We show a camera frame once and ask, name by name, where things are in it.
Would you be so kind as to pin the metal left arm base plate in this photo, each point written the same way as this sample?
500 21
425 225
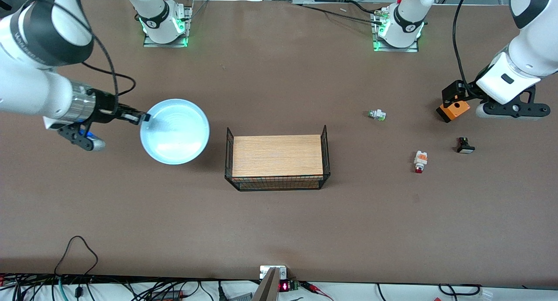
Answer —
394 49

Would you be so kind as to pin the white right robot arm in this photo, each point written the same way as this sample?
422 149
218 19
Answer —
30 43

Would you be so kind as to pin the grey metal bar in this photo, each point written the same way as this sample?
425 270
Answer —
267 288

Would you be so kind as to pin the red digit display module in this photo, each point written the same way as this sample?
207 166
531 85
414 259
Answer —
287 286

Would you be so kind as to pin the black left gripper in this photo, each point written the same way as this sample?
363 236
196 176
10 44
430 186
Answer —
456 91

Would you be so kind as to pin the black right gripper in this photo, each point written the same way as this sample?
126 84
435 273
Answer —
105 107

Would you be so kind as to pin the light blue round plate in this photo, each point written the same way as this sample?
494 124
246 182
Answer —
176 133

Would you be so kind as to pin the red and black probe lead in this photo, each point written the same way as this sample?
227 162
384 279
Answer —
314 288

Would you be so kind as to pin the orange button enclosure box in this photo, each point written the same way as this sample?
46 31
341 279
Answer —
457 111

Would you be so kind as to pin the black square push button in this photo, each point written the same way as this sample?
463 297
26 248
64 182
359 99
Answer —
465 146

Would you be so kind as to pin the red push button switch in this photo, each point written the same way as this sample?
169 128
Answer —
420 160

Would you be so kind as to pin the white metal bracket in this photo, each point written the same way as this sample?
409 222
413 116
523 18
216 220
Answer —
265 271

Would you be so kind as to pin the green push button switch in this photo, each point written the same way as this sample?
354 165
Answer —
377 114

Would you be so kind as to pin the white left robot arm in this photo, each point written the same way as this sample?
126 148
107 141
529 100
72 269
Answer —
527 52

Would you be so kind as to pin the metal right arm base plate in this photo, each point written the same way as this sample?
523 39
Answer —
165 45

